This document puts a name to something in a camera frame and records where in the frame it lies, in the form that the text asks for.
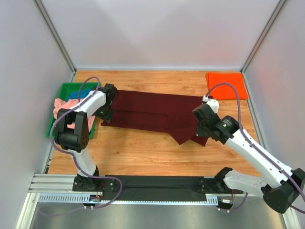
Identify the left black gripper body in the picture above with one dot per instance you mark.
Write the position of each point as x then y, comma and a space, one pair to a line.
106, 114

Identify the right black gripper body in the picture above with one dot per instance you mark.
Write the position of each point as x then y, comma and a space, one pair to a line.
201, 130

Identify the maroon t shirt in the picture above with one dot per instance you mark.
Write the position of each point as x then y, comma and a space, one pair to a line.
166, 113

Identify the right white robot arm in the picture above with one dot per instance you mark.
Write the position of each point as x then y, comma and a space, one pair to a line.
279, 185

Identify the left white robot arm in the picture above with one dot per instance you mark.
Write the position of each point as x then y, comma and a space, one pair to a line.
71, 132

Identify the folded orange t shirt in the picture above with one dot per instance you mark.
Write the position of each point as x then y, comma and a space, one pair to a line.
224, 91

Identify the blue t shirt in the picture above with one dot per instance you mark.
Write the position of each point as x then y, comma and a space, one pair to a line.
78, 95

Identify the pink t shirt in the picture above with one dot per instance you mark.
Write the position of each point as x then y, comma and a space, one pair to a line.
59, 104

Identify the black base mat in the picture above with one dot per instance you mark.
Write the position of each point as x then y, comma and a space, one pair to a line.
152, 188

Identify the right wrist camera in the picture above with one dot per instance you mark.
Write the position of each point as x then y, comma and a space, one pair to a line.
213, 103

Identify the aluminium rail frame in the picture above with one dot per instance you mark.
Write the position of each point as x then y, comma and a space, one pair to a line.
52, 186

